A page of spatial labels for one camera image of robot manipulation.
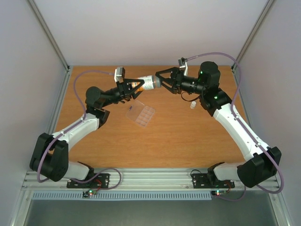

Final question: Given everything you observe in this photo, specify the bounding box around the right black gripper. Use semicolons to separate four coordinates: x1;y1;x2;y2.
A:
156;66;206;95

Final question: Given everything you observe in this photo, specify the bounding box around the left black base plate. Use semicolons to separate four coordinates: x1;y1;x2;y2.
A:
66;173;110;189

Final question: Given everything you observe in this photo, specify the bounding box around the left small circuit board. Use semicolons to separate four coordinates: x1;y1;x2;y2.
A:
82;190;97;198

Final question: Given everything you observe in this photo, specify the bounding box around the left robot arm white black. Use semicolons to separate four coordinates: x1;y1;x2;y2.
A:
30;79;144;187

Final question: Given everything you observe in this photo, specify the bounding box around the right aluminium corner post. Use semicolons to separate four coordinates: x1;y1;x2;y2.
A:
236;0;276;63

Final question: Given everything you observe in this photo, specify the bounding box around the small white pill bottle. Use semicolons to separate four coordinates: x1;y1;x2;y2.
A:
190;101;197;109

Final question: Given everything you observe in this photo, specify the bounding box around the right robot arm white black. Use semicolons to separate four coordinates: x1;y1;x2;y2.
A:
155;61;282;188

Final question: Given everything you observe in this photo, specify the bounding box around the clear plastic pill organizer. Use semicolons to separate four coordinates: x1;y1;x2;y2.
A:
126;100;155;128

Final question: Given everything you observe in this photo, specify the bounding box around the left aluminium corner post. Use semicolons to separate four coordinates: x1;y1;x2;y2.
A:
26;0;70;71

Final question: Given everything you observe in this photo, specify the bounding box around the aluminium front frame rail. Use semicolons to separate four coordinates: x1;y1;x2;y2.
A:
21;167;280;190

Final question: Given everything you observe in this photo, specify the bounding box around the orange pill bottle grey cap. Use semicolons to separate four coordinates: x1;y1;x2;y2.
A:
137;75;161;92

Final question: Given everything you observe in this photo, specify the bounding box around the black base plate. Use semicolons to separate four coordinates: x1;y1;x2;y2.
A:
66;173;110;189
190;172;235;189

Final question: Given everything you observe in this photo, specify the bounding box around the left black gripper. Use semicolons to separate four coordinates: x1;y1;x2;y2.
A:
101;79;147;108

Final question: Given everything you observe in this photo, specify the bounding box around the right small circuit board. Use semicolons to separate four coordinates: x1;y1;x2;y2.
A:
211;189;230;196

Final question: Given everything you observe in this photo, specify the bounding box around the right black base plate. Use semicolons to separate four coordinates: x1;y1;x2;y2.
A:
190;172;235;189

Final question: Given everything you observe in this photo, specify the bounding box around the aluminium corner post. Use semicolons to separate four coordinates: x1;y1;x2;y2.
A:
26;0;70;71
236;0;276;63

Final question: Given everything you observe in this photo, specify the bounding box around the grey slotted cable duct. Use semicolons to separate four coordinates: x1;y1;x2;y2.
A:
32;191;212;201

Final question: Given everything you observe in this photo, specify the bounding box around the small circuit board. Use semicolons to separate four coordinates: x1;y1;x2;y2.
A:
211;189;230;196
82;190;97;198

